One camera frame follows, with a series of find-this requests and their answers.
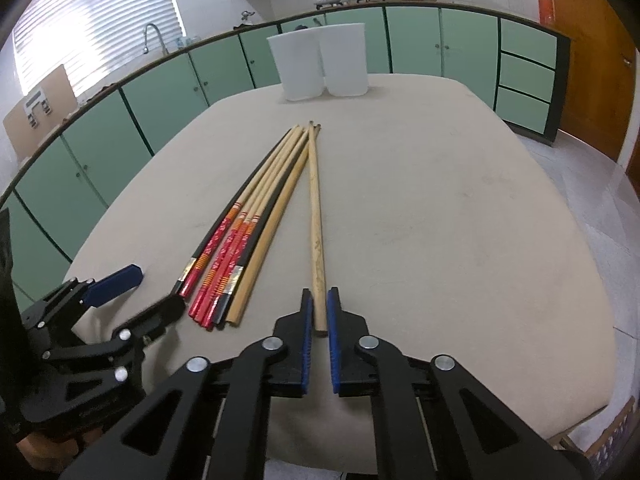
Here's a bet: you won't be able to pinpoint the plain bamboo chopstick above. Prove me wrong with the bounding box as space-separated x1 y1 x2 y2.
224 146 309 326
308 122 328 336

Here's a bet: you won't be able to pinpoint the red patterned chopstick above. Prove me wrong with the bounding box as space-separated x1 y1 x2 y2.
182 126 300 301
193 127 308 327
189 126 305 326
195 128 312 330

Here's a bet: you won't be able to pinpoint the black chopstick silver band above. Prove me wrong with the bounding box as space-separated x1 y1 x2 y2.
170 129 292 298

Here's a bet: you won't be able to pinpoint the green kitchen counter cabinets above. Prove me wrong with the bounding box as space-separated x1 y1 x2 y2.
0 1 573 311

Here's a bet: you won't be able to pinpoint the brown cardboard panel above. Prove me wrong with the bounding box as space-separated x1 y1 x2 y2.
3 65 78 162

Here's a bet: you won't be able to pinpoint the sink faucet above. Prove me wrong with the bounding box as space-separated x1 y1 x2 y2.
142 22 170 58

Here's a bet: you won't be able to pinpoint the window blinds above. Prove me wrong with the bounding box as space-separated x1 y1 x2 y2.
12 0 183 90

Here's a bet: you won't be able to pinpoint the left white plastic container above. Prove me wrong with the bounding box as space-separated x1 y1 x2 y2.
268 28 324 102

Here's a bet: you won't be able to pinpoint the white plastic container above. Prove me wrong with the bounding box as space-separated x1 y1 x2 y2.
268 28 324 102
319 23 369 98

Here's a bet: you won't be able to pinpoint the right white plastic container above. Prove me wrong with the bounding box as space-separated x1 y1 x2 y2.
319 23 369 98

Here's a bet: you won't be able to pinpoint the wooden door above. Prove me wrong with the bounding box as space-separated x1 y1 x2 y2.
554 0 636 160

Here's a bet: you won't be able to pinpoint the red fire extinguisher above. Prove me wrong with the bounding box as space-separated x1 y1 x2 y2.
537 0 555 25

